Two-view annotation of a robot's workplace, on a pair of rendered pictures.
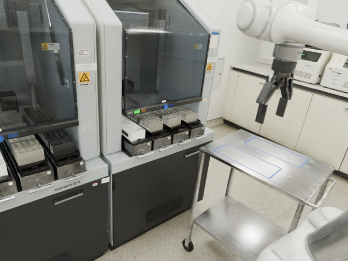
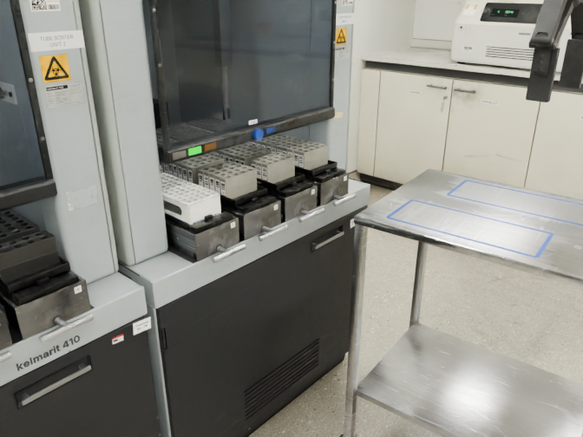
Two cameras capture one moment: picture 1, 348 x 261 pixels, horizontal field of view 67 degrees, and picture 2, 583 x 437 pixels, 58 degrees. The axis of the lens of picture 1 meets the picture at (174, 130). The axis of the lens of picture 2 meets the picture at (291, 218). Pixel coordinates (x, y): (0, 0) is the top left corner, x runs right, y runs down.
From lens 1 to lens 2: 0.27 m
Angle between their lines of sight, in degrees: 5
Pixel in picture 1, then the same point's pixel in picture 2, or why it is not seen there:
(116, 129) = (152, 199)
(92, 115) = (88, 166)
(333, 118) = not seen: outside the picture
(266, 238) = (527, 401)
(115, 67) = (131, 41)
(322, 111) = (566, 124)
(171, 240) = not seen: outside the picture
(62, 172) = (32, 318)
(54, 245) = not seen: outside the picture
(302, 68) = (514, 40)
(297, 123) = (517, 158)
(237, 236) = (462, 408)
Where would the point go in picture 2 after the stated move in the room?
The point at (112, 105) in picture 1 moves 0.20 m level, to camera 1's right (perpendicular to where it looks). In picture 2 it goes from (134, 139) to (227, 136)
